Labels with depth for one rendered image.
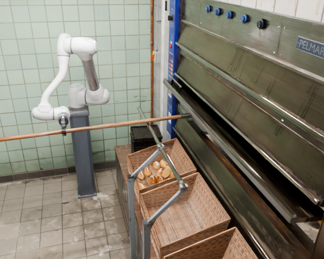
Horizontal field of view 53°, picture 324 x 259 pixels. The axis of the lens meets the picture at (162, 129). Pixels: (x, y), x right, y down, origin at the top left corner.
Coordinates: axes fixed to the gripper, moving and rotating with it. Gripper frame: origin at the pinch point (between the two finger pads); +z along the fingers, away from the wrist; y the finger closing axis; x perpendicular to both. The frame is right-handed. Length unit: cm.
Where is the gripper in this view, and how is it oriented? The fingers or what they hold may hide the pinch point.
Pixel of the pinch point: (64, 131)
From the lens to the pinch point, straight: 251.0
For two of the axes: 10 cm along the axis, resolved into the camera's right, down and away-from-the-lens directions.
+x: -9.6, 1.1, -2.5
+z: 2.7, 4.4, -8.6
